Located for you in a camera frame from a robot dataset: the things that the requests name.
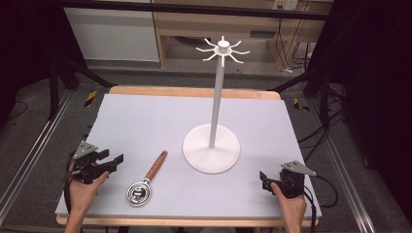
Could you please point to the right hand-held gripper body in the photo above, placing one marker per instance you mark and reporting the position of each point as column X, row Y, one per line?
column 293, row 183

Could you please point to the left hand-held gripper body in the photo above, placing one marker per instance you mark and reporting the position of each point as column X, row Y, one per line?
column 86, row 161

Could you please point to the person's right hand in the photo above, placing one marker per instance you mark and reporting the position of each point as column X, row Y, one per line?
column 291, row 207

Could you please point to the person's left hand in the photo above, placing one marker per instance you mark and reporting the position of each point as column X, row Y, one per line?
column 82, row 194

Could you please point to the pale grey table mat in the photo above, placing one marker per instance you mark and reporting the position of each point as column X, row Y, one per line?
column 155, row 129

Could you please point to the white hook rack stand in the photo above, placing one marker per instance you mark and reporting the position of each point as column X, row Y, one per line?
column 212, row 152

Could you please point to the yellow black striped tape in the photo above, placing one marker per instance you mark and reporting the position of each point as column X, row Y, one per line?
column 300, row 105
column 90, row 98

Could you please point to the black metal stand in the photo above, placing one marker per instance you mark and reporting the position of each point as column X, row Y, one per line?
column 319, row 87
column 56, row 84

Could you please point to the white panel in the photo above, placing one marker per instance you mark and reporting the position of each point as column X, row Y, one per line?
column 113, row 35

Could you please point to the light wooden desk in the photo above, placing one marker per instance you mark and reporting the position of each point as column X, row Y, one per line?
column 239, row 26

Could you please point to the black metal crossbar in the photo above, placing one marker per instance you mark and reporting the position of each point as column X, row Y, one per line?
column 194, row 9

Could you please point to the white power strip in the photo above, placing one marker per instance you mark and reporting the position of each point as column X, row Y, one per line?
column 285, row 4

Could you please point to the aluminium floor rail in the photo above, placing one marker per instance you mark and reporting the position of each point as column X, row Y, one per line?
column 346, row 174
column 32, row 152

